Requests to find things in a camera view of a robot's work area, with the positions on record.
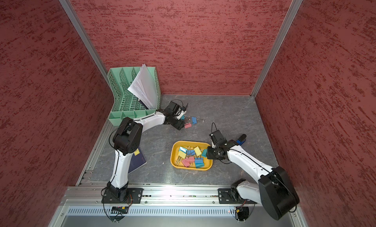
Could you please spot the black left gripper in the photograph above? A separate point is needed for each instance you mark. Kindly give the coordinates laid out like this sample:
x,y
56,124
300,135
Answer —
x,y
179,124

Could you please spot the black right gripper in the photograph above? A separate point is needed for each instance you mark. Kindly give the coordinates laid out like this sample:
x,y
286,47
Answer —
x,y
209,155

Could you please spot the yellow plastic tray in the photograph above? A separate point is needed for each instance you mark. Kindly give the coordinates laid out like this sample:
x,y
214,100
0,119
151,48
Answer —
x,y
190,145

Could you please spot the yellow binder clip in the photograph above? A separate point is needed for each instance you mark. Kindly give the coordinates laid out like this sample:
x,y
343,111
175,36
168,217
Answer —
x,y
181,156
198,151

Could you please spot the teal binder clip bottom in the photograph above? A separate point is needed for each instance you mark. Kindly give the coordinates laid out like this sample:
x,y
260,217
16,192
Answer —
x,y
199,165

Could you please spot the pink binder clip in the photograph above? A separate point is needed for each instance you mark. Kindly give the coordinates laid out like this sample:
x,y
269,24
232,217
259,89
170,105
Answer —
x,y
190,159
186,162
188,125

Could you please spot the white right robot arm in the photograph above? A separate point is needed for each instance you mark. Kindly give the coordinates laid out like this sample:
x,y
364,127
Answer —
x,y
273,190

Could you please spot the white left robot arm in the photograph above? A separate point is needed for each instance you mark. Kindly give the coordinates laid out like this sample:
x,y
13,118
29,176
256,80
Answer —
x,y
127,139

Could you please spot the white paper stack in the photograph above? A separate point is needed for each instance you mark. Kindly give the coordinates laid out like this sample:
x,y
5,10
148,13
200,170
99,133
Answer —
x,y
144,88

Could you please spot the green plastic file organizer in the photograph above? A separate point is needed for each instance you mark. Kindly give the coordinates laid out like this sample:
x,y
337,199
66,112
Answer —
x,y
125,103

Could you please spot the dark blue notebook yellow label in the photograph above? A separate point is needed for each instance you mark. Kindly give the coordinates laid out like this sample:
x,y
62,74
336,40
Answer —
x,y
137,161

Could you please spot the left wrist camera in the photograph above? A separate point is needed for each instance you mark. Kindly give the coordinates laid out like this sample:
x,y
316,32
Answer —
x,y
177,106

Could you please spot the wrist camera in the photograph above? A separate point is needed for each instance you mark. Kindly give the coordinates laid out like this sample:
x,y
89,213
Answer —
x,y
177,106
217,137

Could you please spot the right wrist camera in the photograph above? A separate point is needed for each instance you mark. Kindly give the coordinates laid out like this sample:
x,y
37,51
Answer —
x,y
217,137

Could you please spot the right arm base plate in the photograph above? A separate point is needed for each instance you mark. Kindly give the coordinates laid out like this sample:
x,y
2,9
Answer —
x,y
230,196

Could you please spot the aluminium front rail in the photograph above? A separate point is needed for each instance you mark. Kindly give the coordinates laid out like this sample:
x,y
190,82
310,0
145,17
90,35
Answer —
x,y
153,194

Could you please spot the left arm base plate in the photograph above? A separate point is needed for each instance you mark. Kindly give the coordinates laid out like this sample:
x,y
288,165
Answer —
x,y
127,196

